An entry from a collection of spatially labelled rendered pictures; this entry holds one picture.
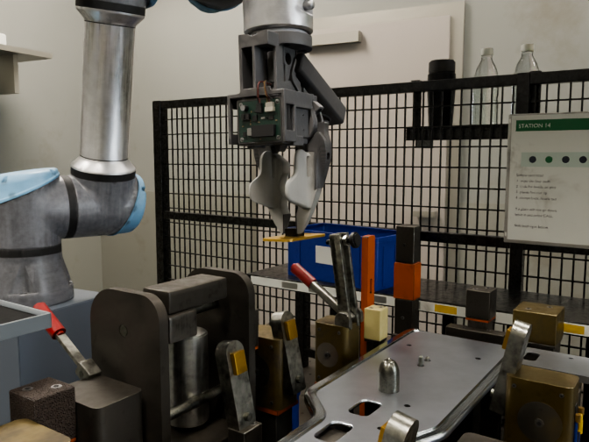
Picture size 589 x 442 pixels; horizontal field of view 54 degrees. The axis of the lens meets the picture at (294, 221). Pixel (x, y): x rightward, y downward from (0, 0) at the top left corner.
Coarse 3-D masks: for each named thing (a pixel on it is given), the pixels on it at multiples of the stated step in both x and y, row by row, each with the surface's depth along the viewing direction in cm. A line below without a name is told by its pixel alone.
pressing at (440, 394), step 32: (384, 352) 106; (416, 352) 106; (448, 352) 106; (480, 352) 106; (320, 384) 90; (352, 384) 91; (416, 384) 91; (448, 384) 91; (480, 384) 92; (320, 416) 79; (352, 416) 80; (384, 416) 80; (416, 416) 80; (448, 416) 81
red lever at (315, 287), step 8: (296, 264) 112; (296, 272) 111; (304, 272) 111; (304, 280) 110; (312, 280) 110; (312, 288) 110; (320, 288) 109; (320, 296) 109; (328, 296) 108; (336, 304) 107; (352, 320) 107
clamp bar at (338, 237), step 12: (336, 240) 105; (348, 240) 105; (360, 240) 105; (336, 252) 105; (348, 252) 107; (336, 264) 105; (348, 264) 107; (336, 276) 106; (348, 276) 107; (336, 288) 106; (348, 288) 107; (348, 300) 105; (348, 312) 105
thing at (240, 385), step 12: (216, 348) 79; (228, 348) 78; (240, 348) 80; (216, 360) 79; (228, 360) 78; (240, 360) 79; (228, 372) 78; (240, 372) 79; (228, 384) 78; (240, 384) 79; (228, 396) 79; (240, 396) 79; (228, 408) 79; (240, 408) 79; (252, 408) 81; (228, 420) 79; (240, 420) 78; (252, 420) 80
